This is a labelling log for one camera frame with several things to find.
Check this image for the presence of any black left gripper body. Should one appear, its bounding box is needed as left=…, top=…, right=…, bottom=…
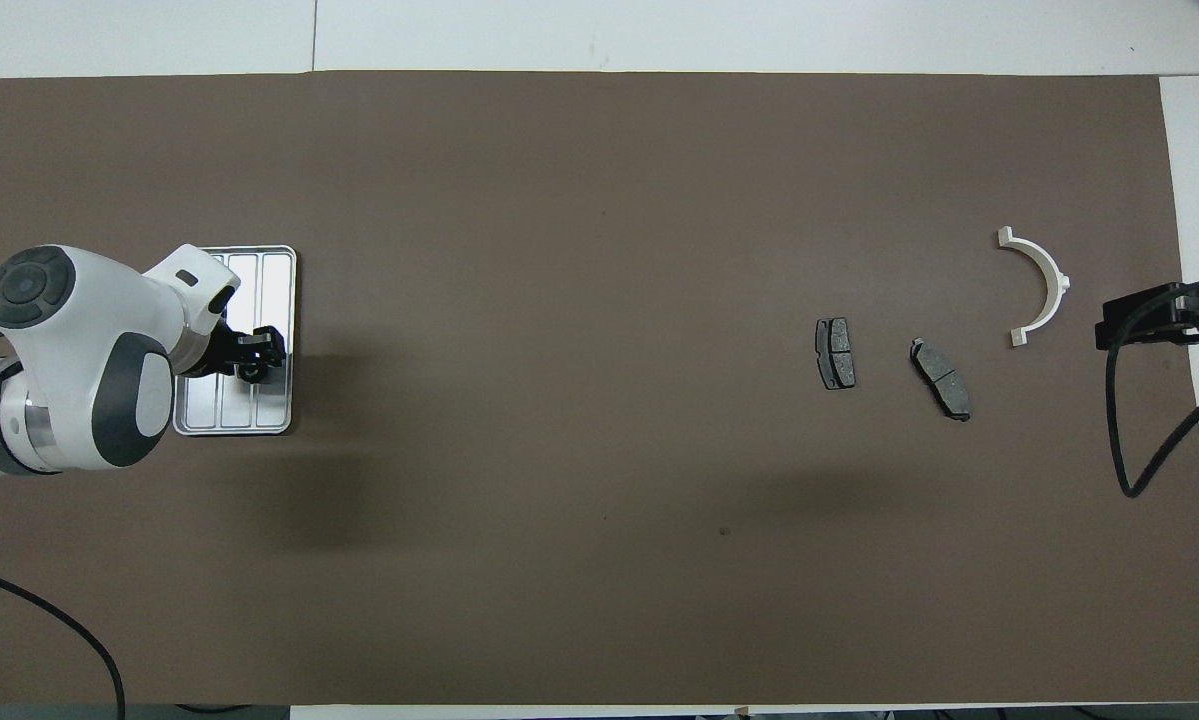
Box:
left=194, top=318, right=260, bottom=377

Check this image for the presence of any silver metal tray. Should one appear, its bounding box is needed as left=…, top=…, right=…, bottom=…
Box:
left=172, top=245, right=298, bottom=437

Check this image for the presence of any long dark brake pad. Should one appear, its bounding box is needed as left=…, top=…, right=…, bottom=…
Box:
left=909, top=338, right=973, bottom=422

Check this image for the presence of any short dark brake pad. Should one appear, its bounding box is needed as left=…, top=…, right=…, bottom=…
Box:
left=815, top=317, right=857, bottom=391

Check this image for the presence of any brown table mat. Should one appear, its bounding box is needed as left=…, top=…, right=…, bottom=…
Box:
left=0, top=70, right=1199, bottom=706

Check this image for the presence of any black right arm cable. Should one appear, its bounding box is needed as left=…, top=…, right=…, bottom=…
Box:
left=1107, top=285, right=1199, bottom=499

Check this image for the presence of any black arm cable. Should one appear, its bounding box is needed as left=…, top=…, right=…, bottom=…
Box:
left=1107, top=285, right=1199, bottom=499
left=0, top=333, right=126, bottom=720

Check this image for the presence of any white semicircular bracket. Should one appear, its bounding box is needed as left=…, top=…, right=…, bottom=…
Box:
left=997, top=226, right=1072, bottom=349

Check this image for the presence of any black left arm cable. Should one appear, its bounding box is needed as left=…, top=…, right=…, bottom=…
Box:
left=0, top=333, right=126, bottom=720

